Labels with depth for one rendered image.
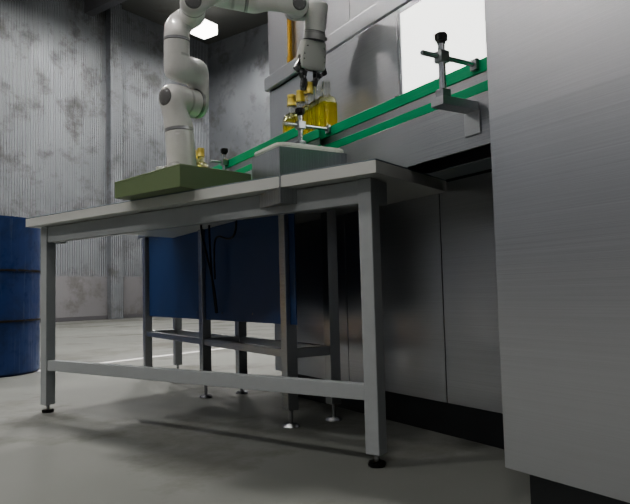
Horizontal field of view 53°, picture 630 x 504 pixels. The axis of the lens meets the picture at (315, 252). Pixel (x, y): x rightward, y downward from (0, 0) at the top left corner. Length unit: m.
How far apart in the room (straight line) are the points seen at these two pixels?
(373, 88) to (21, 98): 11.74
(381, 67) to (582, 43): 1.08
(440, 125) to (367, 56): 0.68
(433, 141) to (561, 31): 0.53
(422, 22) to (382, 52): 0.20
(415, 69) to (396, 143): 0.35
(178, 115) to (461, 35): 0.91
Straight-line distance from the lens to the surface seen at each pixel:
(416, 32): 2.05
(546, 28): 1.22
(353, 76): 2.28
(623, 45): 1.12
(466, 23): 1.89
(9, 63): 13.66
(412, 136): 1.69
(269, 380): 1.78
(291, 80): 2.73
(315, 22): 2.29
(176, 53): 2.18
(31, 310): 4.11
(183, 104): 2.13
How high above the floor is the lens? 0.43
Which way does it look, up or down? 4 degrees up
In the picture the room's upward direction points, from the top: 1 degrees counter-clockwise
